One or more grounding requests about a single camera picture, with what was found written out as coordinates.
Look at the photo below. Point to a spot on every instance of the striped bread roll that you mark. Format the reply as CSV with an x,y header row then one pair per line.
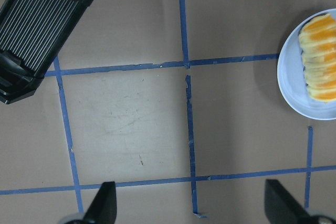
x,y
317,42

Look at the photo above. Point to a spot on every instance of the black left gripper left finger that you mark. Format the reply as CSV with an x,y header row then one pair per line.
x,y
103,208

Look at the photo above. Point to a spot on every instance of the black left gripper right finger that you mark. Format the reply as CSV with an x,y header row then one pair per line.
x,y
281,207

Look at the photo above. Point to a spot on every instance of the black dish rack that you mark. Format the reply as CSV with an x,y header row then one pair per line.
x,y
32,34

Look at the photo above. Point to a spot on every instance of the blue round plate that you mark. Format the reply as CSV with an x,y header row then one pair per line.
x,y
291,79

